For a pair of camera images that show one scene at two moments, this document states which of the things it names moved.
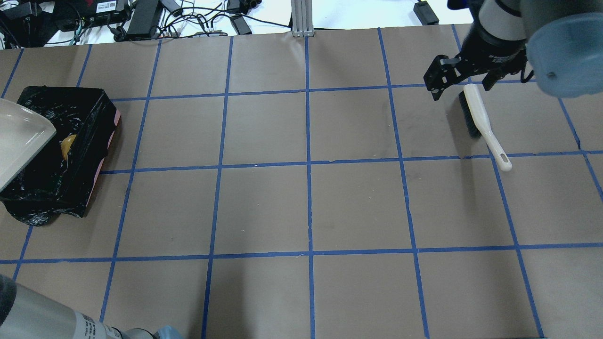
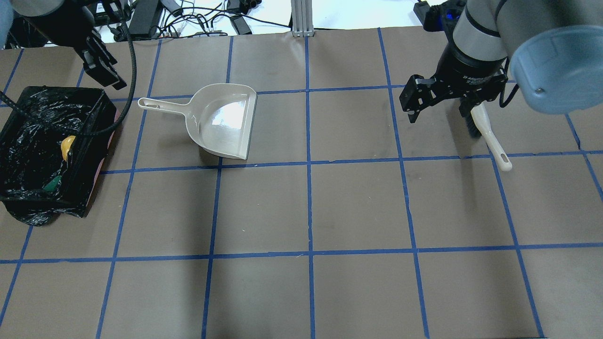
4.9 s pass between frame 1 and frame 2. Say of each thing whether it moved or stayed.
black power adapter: stayed
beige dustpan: moved
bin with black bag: stayed
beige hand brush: stayed
